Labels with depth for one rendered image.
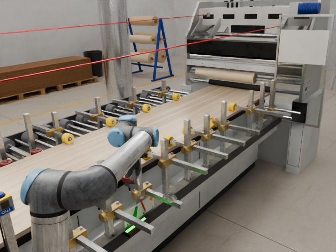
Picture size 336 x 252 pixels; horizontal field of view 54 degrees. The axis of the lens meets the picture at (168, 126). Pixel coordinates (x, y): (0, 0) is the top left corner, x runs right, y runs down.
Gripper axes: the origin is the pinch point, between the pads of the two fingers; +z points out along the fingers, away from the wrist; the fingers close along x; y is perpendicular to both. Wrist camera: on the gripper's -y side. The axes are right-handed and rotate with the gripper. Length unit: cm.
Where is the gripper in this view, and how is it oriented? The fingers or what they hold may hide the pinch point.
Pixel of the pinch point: (135, 179)
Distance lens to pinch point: 180.9
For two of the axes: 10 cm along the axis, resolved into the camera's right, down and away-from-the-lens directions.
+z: 0.3, 9.4, 3.4
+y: -6.2, 2.8, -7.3
